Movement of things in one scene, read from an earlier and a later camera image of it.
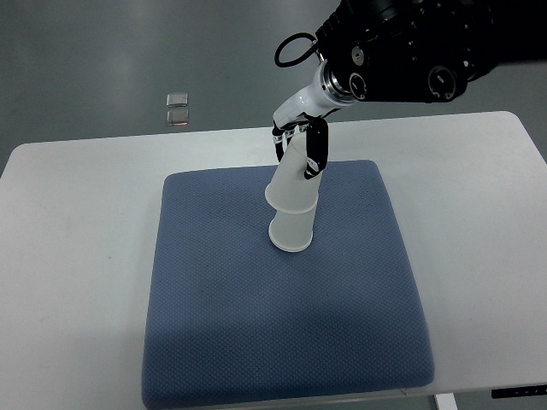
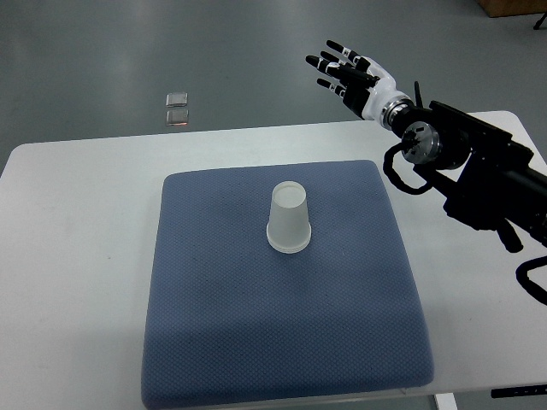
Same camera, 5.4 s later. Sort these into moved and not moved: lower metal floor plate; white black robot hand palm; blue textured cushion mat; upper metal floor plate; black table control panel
Moved: white black robot hand palm
Not moved: lower metal floor plate; upper metal floor plate; blue textured cushion mat; black table control panel
